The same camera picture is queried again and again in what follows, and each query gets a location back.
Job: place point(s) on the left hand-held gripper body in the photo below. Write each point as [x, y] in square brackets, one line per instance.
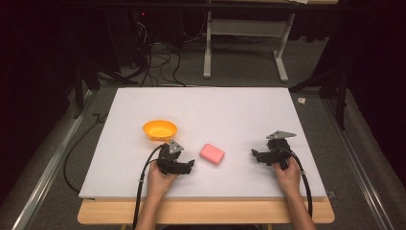
[167, 158]

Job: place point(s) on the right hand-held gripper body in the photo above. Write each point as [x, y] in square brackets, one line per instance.
[278, 149]

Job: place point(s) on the person's left hand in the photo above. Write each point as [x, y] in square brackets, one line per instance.
[158, 182]

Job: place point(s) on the person's right hand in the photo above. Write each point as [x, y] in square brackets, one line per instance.
[288, 180]

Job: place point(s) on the pink soap bar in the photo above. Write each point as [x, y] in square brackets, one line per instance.
[212, 154]

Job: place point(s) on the orange plastic bowl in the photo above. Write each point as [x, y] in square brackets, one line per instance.
[160, 130]

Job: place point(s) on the wooden table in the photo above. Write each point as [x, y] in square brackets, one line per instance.
[204, 212]

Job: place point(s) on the crumpled white paper scrap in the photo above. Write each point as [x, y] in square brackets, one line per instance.
[301, 101]

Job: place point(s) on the white foam board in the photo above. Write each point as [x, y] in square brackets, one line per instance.
[210, 111]

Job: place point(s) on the black metal stand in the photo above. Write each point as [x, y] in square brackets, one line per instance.
[340, 86]
[83, 76]

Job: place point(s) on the dark computer tower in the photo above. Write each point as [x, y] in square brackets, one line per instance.
[150, 32]

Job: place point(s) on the aluminium rail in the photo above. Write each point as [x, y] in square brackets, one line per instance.
[48, 172]
[360, 169]

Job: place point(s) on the white metal desk frame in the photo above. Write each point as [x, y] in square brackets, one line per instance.
[245, 28]

